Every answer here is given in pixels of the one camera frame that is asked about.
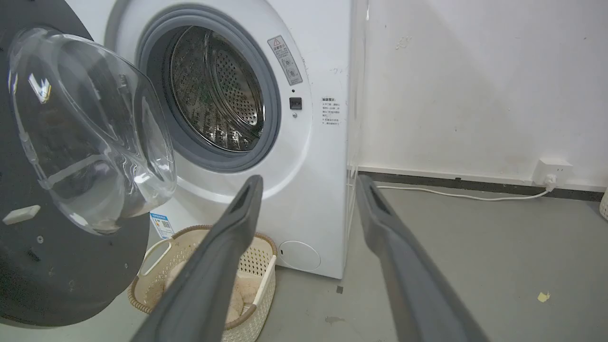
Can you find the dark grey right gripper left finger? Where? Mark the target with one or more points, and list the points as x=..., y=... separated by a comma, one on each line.
x=209, y=280

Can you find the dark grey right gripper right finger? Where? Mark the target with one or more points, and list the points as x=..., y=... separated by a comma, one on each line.
x=408, y=275

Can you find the white front-load washing machine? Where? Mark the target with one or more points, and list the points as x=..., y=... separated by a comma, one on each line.
x=313, y=142

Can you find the round washing machine door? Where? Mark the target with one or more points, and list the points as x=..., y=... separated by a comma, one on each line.
x=71, y=166

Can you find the cream woven laundry basket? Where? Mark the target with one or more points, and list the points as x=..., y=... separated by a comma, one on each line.
x=247, y=280

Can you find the yellow paper scrap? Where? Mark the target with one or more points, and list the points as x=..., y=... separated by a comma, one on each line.
x=543, y=297

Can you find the white perforated basket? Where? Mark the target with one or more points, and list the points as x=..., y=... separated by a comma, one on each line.
x=604, y=205

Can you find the white wall power socket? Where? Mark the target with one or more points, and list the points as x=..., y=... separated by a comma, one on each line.
x=552, y=172

